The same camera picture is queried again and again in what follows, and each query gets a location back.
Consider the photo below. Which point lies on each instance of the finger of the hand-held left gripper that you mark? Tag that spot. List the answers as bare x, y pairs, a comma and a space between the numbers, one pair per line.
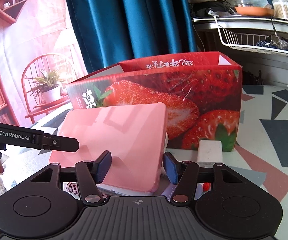
64, 143

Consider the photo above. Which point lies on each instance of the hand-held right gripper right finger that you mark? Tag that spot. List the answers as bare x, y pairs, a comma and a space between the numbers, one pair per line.
171, 166

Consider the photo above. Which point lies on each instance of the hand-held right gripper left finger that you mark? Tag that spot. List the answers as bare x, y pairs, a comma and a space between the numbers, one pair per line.
104, 166

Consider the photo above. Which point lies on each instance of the pink plastic case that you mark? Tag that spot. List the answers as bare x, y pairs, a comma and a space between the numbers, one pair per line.
124, 135

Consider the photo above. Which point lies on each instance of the red strawberry print cardboard box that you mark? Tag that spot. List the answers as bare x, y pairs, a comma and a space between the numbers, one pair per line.
184, 100

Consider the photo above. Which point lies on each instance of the black white checkered item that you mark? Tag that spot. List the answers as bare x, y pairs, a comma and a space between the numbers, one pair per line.
72, 188

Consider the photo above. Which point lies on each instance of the small red item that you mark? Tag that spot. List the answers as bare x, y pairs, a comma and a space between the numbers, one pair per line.
205, 187

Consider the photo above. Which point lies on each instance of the white rectangular power adapter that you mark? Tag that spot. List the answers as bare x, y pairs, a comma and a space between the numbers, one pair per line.
210, 152

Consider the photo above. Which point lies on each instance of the geometric patterned tablecloth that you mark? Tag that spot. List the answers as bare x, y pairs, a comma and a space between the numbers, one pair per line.
266, 130

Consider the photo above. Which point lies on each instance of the white shelf desk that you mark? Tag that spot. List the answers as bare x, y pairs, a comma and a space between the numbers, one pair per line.
258, 65

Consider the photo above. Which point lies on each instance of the blue curtain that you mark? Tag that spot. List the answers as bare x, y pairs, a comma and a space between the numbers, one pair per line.
134, 22

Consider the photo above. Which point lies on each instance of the blue foil packets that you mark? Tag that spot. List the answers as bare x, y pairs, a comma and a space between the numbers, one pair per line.
276, 43

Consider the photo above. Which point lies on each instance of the black cloth pile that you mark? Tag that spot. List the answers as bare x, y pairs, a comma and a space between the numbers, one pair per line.
206, 8

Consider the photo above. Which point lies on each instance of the orange tray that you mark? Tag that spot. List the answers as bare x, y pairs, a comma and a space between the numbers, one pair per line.
253, 10

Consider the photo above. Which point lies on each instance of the clear cotton swab box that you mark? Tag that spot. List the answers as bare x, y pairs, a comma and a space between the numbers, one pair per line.
281, 8

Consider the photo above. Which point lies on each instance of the printed wall tapestry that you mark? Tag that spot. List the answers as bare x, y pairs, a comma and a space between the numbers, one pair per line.
21, 42

